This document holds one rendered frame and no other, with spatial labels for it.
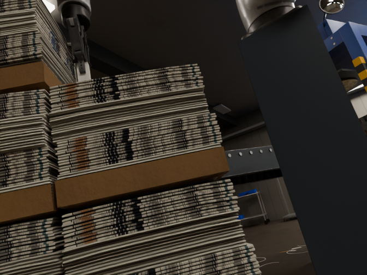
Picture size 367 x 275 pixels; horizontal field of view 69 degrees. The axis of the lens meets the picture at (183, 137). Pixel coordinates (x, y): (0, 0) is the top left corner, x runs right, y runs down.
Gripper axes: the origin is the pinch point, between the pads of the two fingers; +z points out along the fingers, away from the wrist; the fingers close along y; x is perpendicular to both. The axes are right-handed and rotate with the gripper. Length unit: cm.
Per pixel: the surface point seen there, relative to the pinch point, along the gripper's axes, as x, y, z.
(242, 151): 56, -59, 17
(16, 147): -8.4, 18.9, 23.8
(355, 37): 161, -78, -45
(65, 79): -2.5, 8.3, 5.8
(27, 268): -8.2, 18.1, 42.6
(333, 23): 172, -101, -75
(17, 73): -7.8, 18.6, 9.5
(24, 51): -6.1, 18.9, 5.2
